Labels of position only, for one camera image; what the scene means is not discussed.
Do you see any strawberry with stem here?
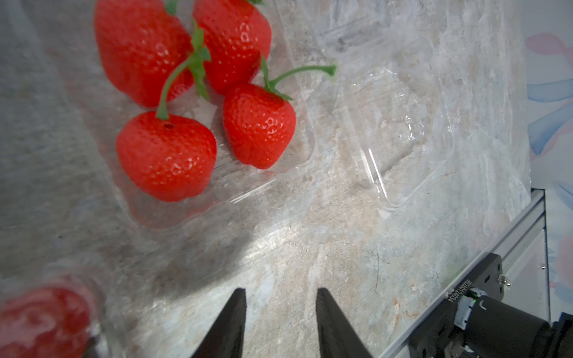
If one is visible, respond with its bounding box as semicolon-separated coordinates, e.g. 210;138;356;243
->
192;0;272;95

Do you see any clear plastic clamshell container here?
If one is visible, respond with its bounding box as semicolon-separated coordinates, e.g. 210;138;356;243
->
1;265;127;357

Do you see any strawberry lone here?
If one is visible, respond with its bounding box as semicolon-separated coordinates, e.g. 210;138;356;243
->
94;0;193;108

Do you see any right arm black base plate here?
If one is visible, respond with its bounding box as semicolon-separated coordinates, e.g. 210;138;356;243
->
407;253;504;357

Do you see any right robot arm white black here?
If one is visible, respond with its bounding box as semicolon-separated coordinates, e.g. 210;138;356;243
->
454;289;572;357

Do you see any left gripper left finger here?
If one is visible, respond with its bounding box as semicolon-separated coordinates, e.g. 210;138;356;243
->
191;288;247;358

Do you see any aluminium mounting rail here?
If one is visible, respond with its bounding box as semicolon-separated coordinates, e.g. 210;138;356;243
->
382;189;551;357

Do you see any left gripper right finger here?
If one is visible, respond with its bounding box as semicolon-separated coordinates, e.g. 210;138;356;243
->
316;288;372;358

